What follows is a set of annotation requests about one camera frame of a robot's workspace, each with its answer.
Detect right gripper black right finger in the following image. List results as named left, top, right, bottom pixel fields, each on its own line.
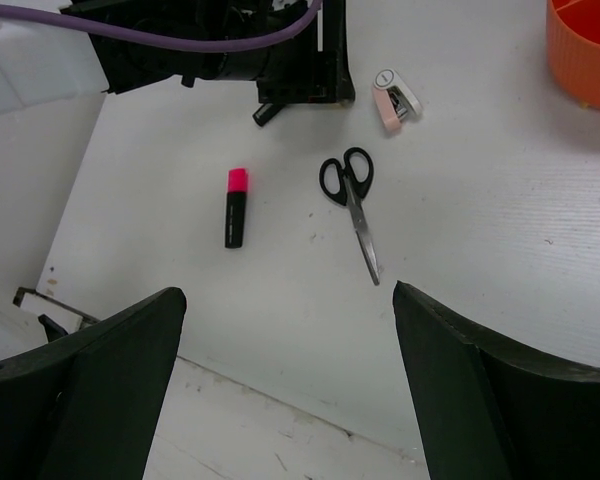
left=393, top=282, right=600, bottom=479

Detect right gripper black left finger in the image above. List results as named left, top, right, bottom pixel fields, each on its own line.
left=0, top=287, right=187, bottom=479

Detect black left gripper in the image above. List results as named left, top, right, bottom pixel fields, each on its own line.
left=60, top=0, right=355, bottom=105

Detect pink capped black highlighter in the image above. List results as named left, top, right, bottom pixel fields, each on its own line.
left=225, top=168, right=249, bottom=249

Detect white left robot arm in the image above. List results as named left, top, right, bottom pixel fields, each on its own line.
left=0, top=1, right=356, bottom=125

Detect blue capped black highlighter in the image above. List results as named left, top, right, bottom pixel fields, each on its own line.
left=252, top=103, right=286, bottom=127

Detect orange round desk organizer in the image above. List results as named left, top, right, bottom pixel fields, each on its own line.
left=546, top=0, right=600, bottom=110

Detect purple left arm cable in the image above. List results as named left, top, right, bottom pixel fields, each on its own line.
left=0, top=0, right=324, bottom=53

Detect black handled scissors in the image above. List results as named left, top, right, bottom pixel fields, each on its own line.
left=319, top=147, right=380, bottom=286

